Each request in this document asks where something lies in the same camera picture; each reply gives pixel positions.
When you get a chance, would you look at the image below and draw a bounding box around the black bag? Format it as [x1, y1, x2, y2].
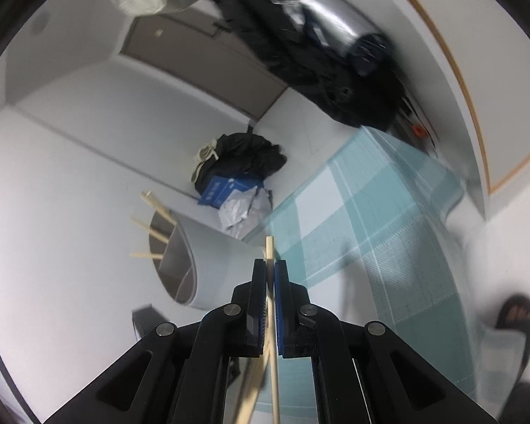
[193, 131, 288, 195]

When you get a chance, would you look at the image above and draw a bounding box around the silver folded umbrella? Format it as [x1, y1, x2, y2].
[247, 0, 391, 76]

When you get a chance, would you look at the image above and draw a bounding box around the teal checkered tablecloth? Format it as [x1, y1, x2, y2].
[230, 126, 528, 424]

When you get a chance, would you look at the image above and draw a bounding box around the black hanging coat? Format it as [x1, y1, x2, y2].
[207, 0, 402, 132]

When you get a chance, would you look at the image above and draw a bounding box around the beige cloth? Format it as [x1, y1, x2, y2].
[190, 139, 219, 182]

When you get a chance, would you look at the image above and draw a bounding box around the white panel with gold trim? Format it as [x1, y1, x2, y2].
[371, 0, 530, 222]

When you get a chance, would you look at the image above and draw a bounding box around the person's foot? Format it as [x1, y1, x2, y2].
[506, 304, 530, 325]

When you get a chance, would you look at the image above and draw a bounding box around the translucent white utensil holder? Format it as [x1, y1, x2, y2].
[148, 207, 266, 312]

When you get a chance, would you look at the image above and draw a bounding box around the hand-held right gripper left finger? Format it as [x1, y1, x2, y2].
[42, 258, 268, 424]

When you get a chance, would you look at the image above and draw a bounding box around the white plastic bag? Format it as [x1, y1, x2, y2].
[218, 185, 273, 241]

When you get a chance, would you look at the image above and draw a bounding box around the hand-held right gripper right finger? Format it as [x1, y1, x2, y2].
[274, 260, 500, 424]

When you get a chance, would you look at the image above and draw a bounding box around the person's leg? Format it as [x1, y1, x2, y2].
[497, 362, 530, 424]

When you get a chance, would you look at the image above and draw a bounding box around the grey-brown door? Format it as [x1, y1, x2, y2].
[119, 11, 288, 124]

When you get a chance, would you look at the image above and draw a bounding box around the round ceiling fixture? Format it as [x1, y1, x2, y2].
[32, 11, 54, 36]

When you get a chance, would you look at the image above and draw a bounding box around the blue cardboard box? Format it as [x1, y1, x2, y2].
[197, 176, 266, 208]

